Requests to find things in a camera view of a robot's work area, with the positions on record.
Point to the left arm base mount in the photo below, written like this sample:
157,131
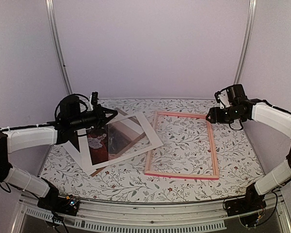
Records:
68,205

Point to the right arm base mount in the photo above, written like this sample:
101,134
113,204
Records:
240,206

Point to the photo print with white border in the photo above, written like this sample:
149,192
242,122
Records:
77,147

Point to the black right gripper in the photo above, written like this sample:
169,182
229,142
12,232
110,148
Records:
215,117

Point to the brown backing board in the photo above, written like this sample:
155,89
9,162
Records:
98,145

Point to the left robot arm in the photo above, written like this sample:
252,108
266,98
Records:
25,137

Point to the right aluminium corner post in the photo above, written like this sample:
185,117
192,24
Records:
246,40

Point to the clear acrylic sheet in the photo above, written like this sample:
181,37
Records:
123,135

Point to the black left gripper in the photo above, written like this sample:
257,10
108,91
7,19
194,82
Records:
100,111

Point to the aluminium corner post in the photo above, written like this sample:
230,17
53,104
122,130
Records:
246,40
57,45

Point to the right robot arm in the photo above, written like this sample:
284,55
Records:
279,121

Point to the left aluminium corner post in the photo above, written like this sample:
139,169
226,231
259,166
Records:
57,45

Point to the white mat board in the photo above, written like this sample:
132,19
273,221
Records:
151,141

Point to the pink wooden picture frame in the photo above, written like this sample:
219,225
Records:
215,168

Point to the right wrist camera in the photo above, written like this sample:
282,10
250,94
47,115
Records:
222,98

